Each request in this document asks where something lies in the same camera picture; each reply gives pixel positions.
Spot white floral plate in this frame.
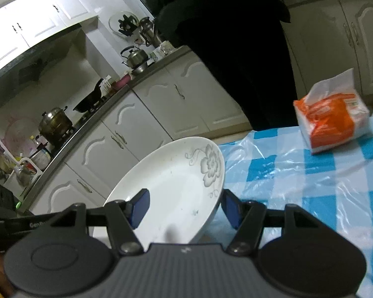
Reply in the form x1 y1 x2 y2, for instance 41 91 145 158
107 137 225 248

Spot white lower kitchen cabinets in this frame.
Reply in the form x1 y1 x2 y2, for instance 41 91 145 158
20 0 373 211

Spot blue checkered plastic tablecloth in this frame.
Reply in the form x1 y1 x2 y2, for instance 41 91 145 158
220 114 373 297

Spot white dish rack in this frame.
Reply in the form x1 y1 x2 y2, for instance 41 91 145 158
0 140 42 200

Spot steel stock pot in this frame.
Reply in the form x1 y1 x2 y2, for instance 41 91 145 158
38 106 73 145

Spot black wok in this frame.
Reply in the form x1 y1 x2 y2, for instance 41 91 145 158
73 78 103 113

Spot orange tissue pack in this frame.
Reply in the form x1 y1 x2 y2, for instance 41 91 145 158
294 69 370 154

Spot pink small bowl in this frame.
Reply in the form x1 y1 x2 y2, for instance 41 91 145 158
112 74 131 90

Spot steel kettle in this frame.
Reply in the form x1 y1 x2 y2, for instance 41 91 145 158
120 46 149 75

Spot range hood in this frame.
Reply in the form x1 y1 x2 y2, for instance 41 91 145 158
0 16 97 107

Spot glass french press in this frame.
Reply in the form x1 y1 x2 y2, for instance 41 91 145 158
139 17 162 48

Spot round glass lid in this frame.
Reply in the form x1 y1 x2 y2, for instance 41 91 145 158
108 11 139 38

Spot person in black clothes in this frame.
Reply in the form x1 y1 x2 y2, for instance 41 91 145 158
145 0 297 131

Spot white upper cabinets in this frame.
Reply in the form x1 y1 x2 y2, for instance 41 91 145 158
0 0 95 69

